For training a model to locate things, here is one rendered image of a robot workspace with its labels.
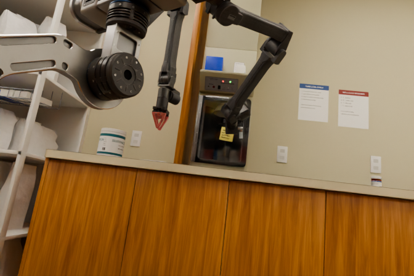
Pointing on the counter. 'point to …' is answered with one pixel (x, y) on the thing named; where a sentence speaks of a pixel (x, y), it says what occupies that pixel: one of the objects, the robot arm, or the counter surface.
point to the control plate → (221, 84)
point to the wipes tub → (111, 142)
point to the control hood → (221, 77)
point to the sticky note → (225, 135)
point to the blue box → (214, 63)
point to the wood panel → (191, 86)
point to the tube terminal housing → (249, 56)
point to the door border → (196, 128)
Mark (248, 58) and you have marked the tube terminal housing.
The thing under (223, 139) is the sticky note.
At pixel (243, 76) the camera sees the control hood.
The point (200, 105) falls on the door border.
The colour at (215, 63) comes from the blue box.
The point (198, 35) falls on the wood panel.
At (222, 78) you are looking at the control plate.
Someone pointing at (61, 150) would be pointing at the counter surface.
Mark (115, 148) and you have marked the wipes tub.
